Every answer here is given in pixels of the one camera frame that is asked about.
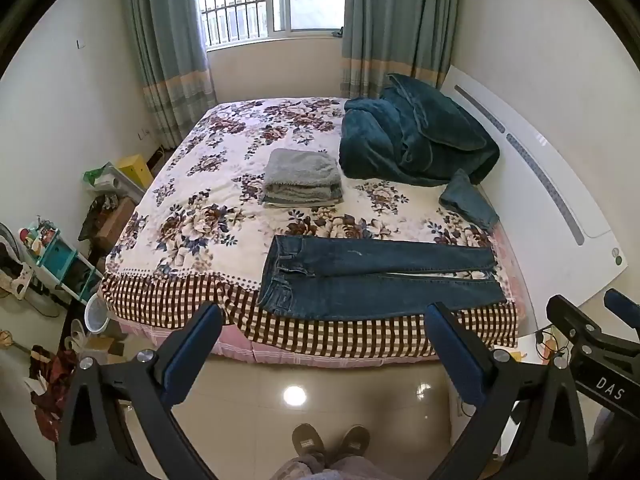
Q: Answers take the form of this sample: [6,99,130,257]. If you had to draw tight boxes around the person's right shoe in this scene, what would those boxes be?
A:
[337,424,371,462]

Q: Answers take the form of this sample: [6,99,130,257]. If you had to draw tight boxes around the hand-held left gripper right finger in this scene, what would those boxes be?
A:
[424,301,588,480]

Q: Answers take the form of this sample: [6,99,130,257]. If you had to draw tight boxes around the floral checked bed blanket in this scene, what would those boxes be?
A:
[100,96,521,361]

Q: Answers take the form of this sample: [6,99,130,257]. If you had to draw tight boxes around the dark teal quilt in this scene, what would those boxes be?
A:
[338,73,501,186]

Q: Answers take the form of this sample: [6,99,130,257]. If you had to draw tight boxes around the folded grey fleece garment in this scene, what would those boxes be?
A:
[261,148,345,208]

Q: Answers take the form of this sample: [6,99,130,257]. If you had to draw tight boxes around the white baby chair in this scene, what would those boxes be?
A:
[0,224,37,307]

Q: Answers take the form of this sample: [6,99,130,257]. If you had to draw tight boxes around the green plastic bag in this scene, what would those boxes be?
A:
[82,162,122,194]

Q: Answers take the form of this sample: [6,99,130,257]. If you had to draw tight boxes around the brown cardboard box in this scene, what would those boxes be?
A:
[92,194,137,253]

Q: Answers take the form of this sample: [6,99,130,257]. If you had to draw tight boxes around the person's shoe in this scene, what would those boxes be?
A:
[292,423,326,462]
[337,424,371,462]

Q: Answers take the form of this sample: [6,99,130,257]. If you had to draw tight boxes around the person's left shoe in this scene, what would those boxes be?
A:
[292,423,326,462]

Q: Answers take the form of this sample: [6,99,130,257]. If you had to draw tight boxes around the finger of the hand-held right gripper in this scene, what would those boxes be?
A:
[546,295,601,357]
[603,288,640,332]

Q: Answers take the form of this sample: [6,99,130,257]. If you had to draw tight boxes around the person's legs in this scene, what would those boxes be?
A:
[271,452,387,480]

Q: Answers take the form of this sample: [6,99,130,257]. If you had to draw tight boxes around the teal toy shelf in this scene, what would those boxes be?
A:
[27,219,104,307]

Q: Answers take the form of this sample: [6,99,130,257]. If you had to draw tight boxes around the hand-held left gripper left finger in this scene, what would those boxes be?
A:
[56,302,223,480]

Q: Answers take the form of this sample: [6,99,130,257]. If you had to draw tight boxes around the yellow box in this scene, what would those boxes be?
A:
[116,155,153,189]

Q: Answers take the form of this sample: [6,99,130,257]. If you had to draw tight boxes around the white waste bin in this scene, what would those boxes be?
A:
[84,296,110,336]

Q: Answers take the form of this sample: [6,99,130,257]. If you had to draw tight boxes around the small teal cloth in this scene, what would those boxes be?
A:
[438,169,501,233]

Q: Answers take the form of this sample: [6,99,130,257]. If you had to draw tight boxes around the white bed headboard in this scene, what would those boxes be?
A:
[442,65,628,306]

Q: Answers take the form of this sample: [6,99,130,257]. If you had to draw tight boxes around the pink bed skirt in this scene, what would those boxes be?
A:
[117,316,501,367]

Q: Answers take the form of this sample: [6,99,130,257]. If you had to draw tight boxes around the dark blue jeans pants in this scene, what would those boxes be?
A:
[256,234,508,322]

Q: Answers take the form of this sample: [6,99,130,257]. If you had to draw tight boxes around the teal striped curtain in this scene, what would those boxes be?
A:
[122,0,218,150]
[340,0,461,99]

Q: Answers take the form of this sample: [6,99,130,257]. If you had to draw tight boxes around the red clothes pile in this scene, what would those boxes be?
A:
[27,344,79,442]

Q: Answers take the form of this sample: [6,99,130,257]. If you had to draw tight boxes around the pair of white slippers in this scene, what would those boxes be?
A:
[64,318,89,357]

